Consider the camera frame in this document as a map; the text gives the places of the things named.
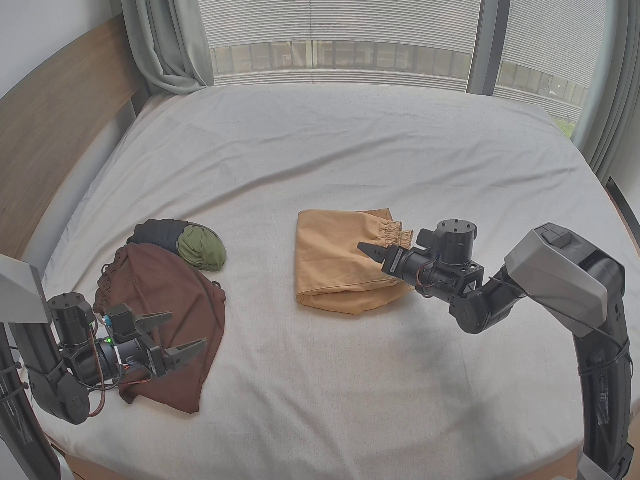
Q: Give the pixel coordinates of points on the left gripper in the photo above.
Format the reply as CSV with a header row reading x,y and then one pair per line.
x,y
135,360

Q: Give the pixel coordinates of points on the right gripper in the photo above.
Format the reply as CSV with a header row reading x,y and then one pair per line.
x,y
412,270

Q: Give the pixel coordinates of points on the tan shorts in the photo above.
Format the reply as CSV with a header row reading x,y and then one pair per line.
x,y
340,253

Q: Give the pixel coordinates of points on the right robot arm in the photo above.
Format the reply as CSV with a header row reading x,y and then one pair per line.
x,y
560,273

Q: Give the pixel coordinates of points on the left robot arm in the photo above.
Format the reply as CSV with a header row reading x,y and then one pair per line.
x,y
55,383

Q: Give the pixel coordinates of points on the bed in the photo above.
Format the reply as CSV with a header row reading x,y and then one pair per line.
x,y
375,143

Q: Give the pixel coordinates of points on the brown garment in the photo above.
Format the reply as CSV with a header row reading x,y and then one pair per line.
x,y
170,288

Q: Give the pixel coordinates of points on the green garment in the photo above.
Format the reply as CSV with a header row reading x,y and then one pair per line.
x,y
200,248

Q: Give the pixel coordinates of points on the black garment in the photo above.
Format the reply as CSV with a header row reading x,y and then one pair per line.
x,y
155,233

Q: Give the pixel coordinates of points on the window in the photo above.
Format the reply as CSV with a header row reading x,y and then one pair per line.
x,y
350,18

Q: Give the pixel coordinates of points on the grey-green curtain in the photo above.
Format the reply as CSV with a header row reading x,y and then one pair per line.
x,y
160,28
625,68

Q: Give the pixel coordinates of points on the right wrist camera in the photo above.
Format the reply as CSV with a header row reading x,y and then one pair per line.
x,y
425,239

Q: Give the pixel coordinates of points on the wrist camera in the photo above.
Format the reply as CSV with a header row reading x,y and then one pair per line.
x,y
425,239
121,320

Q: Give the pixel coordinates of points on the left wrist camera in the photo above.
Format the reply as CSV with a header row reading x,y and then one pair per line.
x,y
121,320

